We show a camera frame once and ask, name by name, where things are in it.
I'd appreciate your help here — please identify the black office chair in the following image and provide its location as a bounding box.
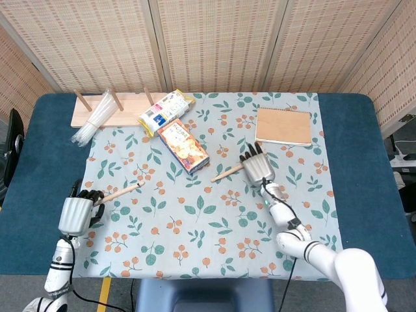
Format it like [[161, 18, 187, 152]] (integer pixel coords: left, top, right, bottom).
[[0, 108, 25, 207]]

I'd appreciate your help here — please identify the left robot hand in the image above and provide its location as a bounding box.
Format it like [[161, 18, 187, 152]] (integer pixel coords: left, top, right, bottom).
[[57, 178, 105, 237]]

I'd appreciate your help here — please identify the wooden peg rack board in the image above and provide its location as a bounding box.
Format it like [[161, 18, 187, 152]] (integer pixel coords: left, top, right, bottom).
[[70, 88, 170, 129]]

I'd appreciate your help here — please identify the bundle of clear plastic straws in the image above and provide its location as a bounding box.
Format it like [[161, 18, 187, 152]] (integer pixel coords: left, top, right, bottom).
[[69, 89, 116, 148]]

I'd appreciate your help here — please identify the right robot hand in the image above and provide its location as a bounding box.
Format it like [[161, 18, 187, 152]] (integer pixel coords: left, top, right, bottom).
[[239, 141, 276, 188]]

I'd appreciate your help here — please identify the white and yellow snack bag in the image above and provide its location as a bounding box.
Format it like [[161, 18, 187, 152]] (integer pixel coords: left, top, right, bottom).
[[136, 89, 197, 137]]

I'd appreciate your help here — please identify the woven bamboo folding screen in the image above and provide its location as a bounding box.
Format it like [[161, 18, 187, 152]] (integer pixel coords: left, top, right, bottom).
[[0, 0, 416, 131]]

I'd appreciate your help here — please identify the white power strip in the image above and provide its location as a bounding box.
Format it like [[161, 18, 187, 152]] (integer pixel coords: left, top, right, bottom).
[[389, 152, 416, 168]]

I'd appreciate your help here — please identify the wooden stick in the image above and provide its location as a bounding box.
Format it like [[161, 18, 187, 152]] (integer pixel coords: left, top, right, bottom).
[[211, 164, 244, 183], [93, 181, 146, 206]]

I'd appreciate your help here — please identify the brown cover spiral notebook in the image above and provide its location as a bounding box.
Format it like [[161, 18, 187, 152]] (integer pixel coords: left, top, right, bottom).
[[254, 107, 313, 148]]

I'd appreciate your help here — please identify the orange and blue snack box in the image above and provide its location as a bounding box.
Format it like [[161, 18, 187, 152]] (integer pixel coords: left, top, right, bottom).
[[157, 118, 210, 176]]

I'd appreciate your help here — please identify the yellow floor tape strip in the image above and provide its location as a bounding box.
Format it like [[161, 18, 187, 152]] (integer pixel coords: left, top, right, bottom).
[[96, 277, 112, 312]]

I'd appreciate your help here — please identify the floral patterned tablecloth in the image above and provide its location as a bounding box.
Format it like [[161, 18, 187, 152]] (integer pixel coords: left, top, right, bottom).
[[70, 92, 345, 281]]

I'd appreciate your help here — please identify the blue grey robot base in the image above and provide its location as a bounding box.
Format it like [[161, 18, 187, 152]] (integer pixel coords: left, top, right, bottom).
[[135, 278, 276, 312]]

